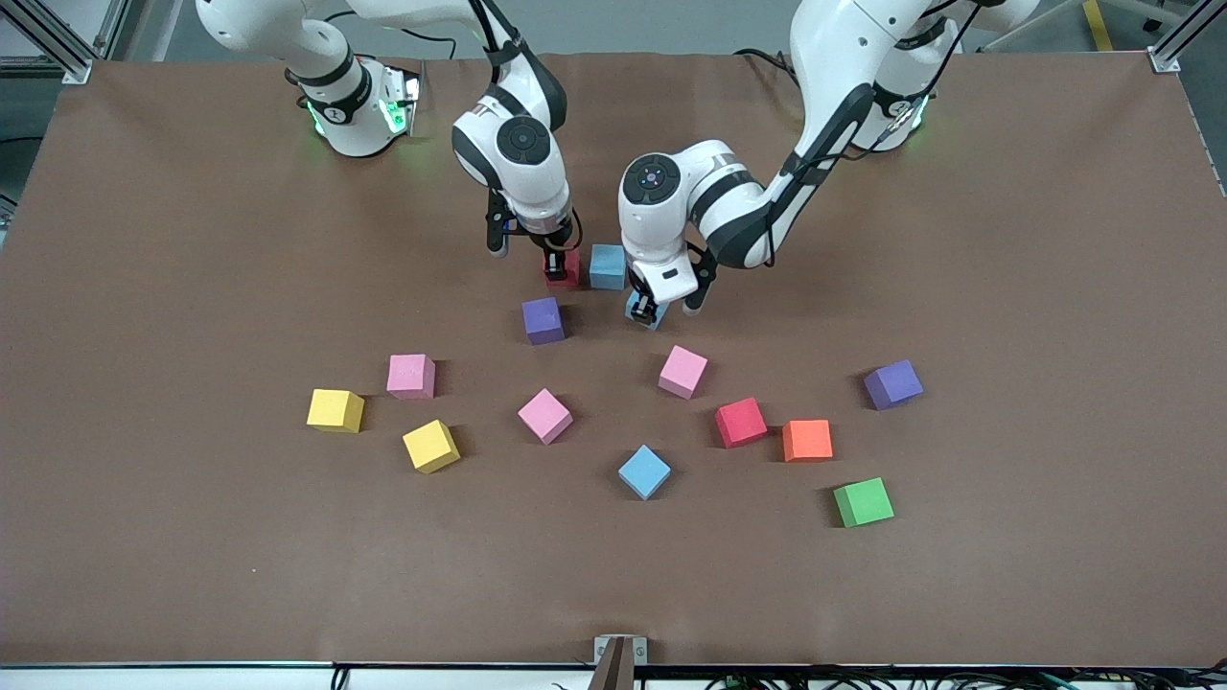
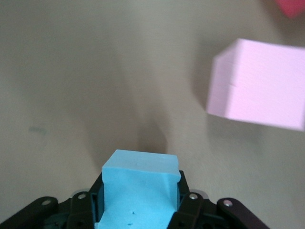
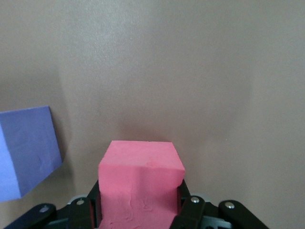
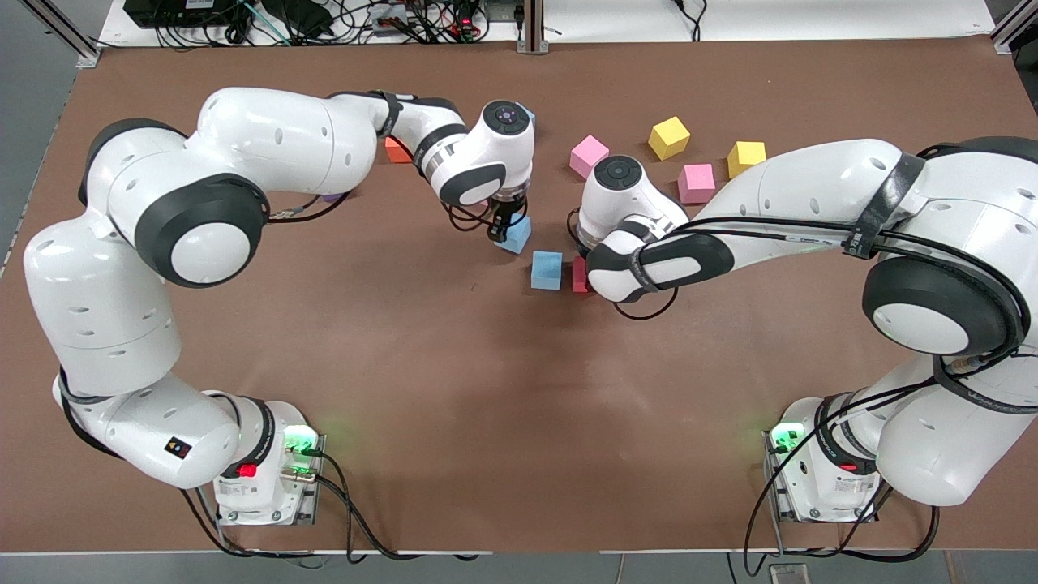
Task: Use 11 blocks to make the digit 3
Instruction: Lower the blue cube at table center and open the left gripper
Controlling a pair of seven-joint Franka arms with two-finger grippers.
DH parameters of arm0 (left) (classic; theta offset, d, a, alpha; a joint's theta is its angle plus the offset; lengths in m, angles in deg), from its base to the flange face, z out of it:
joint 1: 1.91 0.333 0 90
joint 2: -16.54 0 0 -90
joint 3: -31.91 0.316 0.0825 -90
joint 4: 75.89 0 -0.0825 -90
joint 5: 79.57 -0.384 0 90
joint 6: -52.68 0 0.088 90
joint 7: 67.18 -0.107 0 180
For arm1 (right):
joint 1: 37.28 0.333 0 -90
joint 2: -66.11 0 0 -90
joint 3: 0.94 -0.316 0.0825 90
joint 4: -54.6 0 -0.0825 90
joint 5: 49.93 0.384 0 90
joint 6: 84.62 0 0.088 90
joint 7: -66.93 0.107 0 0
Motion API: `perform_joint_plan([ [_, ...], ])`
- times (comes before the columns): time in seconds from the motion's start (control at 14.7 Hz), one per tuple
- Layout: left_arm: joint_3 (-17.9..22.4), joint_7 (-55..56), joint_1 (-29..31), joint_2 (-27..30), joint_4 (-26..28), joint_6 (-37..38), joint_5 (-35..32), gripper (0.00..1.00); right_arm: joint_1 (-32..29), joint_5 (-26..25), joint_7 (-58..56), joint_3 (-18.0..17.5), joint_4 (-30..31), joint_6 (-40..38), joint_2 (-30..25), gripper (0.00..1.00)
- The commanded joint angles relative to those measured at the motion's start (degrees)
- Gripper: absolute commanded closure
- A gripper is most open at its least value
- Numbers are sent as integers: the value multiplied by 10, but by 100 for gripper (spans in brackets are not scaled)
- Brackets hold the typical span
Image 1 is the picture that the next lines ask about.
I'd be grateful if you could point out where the red foam cube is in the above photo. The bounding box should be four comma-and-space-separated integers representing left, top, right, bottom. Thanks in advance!
544, 247, 583, 291
714, 397, 769, 449

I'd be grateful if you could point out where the purple foam cube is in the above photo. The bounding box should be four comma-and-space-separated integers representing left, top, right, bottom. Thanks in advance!
863, 359, 925, 411
521, 296, 567, 346

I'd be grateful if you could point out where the pink foam cube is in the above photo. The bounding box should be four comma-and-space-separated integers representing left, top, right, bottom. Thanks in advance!
517, 387, 574, 447
658, 345, 709, 401
386, 354, 437, 401

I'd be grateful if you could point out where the orange foam cube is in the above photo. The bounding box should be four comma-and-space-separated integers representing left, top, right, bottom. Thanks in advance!
781, 419, 834, 464

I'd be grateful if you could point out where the yellow foam cube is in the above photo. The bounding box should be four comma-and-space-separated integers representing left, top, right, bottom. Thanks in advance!
306, 388, 366, 434
402, 419, 462, 475

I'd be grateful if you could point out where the green foam cube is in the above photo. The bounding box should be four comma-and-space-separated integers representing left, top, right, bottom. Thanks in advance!
832, 476, 896, 529

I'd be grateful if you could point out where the brown table cover sheet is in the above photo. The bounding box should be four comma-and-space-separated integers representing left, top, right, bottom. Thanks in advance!
0, 48, 1227, 669

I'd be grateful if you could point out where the grey metal bracket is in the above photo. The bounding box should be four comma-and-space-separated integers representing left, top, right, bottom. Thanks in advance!
590, 634, 649, 690

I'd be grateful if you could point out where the aluminium frame profile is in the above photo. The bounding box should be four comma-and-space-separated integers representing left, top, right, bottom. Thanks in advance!
1147, 0, 1227, 75
0, 0, 94, 85

